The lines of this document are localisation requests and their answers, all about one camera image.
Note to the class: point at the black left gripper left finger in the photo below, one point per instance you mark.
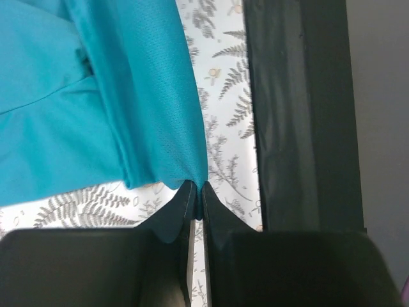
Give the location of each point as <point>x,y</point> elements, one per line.
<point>148,265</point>

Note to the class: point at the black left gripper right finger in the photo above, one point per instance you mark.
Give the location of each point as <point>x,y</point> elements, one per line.
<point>245,267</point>

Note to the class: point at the teal t-shirt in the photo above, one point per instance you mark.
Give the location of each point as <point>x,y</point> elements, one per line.
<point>95,92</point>

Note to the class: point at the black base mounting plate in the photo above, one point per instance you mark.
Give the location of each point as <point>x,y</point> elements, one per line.
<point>304,115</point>

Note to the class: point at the floral patterned table mat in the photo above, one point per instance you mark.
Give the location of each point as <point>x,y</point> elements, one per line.
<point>216,40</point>

